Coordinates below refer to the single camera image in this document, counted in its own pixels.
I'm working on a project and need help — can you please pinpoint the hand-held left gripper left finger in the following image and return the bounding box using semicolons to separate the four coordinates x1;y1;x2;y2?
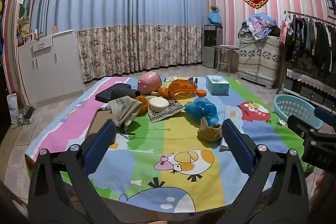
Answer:
28;120;118;224

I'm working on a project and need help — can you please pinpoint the grey water dispenser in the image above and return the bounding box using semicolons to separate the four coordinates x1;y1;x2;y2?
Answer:
203;25;223;69

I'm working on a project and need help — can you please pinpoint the plastic bag on floor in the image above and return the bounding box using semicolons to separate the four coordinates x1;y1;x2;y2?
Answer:
7;94;32;128

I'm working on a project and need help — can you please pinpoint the blue bottle cover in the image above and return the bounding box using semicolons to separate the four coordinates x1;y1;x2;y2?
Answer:
207;12;223;26

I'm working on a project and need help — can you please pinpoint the blue plastic bag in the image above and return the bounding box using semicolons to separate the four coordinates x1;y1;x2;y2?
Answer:
184;97;219;125

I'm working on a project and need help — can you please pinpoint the cartoon bird printed blanket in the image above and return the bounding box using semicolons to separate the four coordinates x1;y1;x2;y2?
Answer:
25;76;314;214

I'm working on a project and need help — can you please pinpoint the white cabinet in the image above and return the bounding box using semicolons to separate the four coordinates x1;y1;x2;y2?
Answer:
17;29;84;106

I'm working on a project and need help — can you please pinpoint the person's right forearm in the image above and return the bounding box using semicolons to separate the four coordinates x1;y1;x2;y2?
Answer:
310;170;336;214

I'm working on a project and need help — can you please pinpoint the pile of clothes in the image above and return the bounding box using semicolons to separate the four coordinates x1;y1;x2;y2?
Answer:
238;13;282;42

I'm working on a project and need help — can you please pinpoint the teal cardboard box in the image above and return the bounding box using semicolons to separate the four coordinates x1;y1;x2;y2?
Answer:
205;75;230;96

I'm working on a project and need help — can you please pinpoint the white round foam disc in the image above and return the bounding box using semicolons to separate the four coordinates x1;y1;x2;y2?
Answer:
148;97;170;112

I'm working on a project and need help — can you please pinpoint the light blue plastic basket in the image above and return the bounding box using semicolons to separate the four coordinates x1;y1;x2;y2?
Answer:
274;94;323;131

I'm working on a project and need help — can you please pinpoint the metal clothes rack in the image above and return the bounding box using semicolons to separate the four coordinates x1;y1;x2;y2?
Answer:
283;10;336;93

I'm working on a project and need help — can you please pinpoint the pink mug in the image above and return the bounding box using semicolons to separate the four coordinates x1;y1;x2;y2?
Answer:
138;70;162;95

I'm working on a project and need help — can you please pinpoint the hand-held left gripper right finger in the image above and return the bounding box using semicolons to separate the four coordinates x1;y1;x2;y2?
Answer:
222;119;310;224

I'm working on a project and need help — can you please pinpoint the black pouch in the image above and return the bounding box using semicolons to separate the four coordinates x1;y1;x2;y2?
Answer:
95;84;137;103

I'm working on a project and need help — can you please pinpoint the low cabinet with lace cloth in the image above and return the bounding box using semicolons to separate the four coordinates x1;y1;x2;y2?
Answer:
283;68;336;110

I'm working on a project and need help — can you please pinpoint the wall poster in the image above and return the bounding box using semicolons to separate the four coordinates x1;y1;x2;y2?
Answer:
20;0;34;22

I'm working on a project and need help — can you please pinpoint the blue and floral curtain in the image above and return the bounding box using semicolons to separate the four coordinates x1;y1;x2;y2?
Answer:
31;0;205;83

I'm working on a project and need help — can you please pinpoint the orange plush toy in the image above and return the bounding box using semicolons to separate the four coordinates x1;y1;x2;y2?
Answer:
168;77;198;100

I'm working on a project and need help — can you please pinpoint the pink hanging bag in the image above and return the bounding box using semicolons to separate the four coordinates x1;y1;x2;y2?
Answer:
279;17;290;43

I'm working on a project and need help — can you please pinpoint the small metal side table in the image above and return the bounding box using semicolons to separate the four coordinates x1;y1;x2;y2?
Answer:
213;45;240;75

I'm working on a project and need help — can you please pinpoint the grey cloth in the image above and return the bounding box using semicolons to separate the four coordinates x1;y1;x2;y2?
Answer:
108;97;143;132

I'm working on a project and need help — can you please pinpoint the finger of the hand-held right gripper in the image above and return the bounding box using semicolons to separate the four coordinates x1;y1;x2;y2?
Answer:
314;107;336;132
287;115;319;138

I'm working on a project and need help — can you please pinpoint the row of hanging clothes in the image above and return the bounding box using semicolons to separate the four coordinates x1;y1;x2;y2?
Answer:
285;14;336;77

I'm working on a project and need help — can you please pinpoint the cabinet with patterned cover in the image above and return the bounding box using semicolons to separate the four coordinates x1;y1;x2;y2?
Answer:
238;35;281;89

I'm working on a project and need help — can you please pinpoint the printed booklet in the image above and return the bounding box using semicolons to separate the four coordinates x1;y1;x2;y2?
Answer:
147;99;185;123

